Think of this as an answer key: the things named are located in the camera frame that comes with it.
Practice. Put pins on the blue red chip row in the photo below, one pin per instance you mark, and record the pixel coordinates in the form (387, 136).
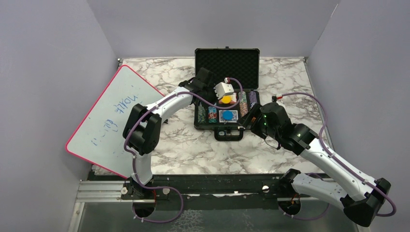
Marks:
(212, 115)

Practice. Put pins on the green orange chip row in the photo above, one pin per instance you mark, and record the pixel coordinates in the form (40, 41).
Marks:
(243, 104)

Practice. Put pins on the white board red edge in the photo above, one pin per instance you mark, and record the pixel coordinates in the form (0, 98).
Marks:
(98, 139)

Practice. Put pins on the blue card deck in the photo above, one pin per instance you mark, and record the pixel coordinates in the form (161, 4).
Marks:
(234, 120)

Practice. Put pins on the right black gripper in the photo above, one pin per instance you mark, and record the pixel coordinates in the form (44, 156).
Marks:
(245, 120)

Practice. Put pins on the yellow round dealer button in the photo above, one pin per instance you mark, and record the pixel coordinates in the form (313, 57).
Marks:
(226, 100)

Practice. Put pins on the purple blue chip row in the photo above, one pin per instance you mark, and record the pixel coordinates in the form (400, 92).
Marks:
(252, 99)

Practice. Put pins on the blue round button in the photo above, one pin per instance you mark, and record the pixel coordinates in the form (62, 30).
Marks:
(227, 115)

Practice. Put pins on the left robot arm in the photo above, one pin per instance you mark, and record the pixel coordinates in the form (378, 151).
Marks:
(143, 127)

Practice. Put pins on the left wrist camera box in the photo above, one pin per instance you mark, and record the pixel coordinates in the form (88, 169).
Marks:
(223, 89)

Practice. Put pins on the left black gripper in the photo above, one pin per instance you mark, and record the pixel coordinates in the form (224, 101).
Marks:
(215, 99)

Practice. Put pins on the red card deck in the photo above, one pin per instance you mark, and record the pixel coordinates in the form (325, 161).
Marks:
(234, 98)

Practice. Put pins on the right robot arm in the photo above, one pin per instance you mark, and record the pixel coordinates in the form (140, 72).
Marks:
(357, 194)

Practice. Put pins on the black poker set case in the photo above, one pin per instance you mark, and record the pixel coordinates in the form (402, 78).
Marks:
(239, 63)

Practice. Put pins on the black mounting rail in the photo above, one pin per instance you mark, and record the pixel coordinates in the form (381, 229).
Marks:
(209, 192)

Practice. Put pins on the dark green chip row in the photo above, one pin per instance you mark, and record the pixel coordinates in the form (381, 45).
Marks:
(201, 114)

